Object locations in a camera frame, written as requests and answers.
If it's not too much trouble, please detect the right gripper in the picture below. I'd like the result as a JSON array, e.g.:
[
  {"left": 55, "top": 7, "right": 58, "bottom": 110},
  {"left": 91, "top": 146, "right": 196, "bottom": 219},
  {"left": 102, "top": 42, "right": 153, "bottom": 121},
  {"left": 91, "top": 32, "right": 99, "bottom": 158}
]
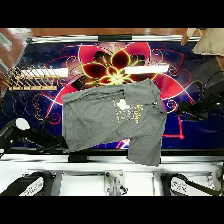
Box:
[{"left": 175, "top": 99, "right": 210, "bottom": 122}]

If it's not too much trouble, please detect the grey T-shirt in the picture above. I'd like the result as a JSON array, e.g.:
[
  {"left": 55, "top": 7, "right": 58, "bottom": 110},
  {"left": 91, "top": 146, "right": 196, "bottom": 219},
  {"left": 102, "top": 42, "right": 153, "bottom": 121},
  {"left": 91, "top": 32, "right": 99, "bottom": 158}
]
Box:
[{"left": 61, "top": 78, "right": 168, "bottom": 168}]

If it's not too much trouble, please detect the beige garment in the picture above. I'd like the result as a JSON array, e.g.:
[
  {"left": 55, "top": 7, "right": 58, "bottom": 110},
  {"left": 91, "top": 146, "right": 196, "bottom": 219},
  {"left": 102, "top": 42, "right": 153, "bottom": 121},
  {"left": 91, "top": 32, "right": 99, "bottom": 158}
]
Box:
[{"left": 192, "top": 27, "right": 224, "bottom": 58}]

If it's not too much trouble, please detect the silver frame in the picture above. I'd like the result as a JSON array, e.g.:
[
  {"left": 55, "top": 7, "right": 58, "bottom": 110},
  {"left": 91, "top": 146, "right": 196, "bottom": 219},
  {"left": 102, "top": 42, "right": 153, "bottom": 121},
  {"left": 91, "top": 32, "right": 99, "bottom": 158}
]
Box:
[{"left": 0, "top": 153, "right": 224, "bottom": 197}]

